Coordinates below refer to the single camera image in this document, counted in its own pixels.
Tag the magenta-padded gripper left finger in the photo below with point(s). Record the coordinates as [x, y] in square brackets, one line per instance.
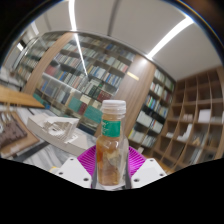
[73, 171]

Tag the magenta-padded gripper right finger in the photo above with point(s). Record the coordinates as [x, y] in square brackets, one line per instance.
[148, 170]

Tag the clear bottle with green label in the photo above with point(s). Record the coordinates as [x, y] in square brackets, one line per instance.
[112, 150]

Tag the beige architectural model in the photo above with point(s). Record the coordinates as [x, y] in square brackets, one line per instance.
[60, 131]

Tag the narrow wooden bookshelf with books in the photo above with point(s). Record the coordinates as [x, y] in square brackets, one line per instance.
[150, 116]

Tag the brown architectural model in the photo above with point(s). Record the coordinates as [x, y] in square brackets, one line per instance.
[11, 133]

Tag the wide wooden bookshelf with books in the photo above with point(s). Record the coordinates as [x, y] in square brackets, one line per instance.
[83, 76]

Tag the bookshelf behind glass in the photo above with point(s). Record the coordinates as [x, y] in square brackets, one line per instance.
[25, 56]

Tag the ceiling light strip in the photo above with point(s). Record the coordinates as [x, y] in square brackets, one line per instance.
[170, 37]

